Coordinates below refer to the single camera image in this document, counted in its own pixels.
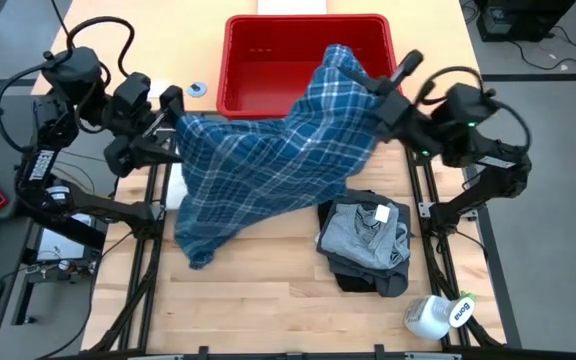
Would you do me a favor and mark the long black desk cable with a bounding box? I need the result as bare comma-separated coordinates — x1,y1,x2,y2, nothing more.
49,0,72,39

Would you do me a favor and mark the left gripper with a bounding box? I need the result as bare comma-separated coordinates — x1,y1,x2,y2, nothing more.
105,84,187,179

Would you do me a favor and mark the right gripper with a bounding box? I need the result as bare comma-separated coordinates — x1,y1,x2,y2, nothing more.
338,49,444,157

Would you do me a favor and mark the low black desk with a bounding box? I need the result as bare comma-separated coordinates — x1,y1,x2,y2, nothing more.
0,217,34,342

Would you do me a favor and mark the cream canvas tote bag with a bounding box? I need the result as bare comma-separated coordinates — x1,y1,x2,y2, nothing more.
166,167,190,211

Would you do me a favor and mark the white paper sheet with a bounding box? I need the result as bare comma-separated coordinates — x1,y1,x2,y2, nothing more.
256,0,329,16

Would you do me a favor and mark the blue plaid shirt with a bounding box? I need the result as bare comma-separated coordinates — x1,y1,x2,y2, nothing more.
173,43,400,271

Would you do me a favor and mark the red plastic laundry bin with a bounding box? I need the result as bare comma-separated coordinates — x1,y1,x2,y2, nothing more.
216,13,406,121

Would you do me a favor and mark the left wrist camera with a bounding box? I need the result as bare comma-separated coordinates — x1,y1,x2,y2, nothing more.
112,72,153,121

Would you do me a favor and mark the light grey garment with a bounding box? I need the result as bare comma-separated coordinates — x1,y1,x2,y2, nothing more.
320,202,412,271

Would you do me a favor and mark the dark grey shirt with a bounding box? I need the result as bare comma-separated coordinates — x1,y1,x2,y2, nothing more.
316,188,414,299

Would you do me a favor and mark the black aluminium rig frame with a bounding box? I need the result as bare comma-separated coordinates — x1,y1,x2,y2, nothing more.
87,127,507,360

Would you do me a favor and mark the light wooden desk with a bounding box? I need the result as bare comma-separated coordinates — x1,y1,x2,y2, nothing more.
31,0,493,120

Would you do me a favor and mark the white Bona spray bottle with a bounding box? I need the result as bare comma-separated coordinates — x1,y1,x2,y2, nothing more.
403,292,478,342

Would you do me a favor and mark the white box device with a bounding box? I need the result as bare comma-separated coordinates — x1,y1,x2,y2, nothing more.
32,207,100,264

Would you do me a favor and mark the black computer tower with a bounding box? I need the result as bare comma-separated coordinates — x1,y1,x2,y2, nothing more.
475,0,576,43

